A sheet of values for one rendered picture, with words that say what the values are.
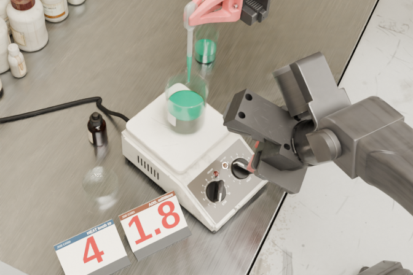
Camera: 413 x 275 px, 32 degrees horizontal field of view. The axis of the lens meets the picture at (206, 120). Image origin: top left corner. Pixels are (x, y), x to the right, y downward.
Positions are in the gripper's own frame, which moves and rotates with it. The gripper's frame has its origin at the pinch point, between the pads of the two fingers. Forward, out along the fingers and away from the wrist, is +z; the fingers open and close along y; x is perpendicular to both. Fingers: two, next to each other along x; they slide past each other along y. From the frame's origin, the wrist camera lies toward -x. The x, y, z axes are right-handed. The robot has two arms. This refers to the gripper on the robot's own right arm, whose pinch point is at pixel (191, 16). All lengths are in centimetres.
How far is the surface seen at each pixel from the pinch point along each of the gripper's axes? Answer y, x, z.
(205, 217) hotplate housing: 11.4, 28.4, 7.2
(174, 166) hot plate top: 4.2, 23.0, 6.7
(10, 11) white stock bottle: -36.0, 23.0, 5.1
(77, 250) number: 2.0, 28.9, 23.7
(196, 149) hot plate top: 4.4, 23.0, 2.4
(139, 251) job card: 7.5, 31.4, 16.8
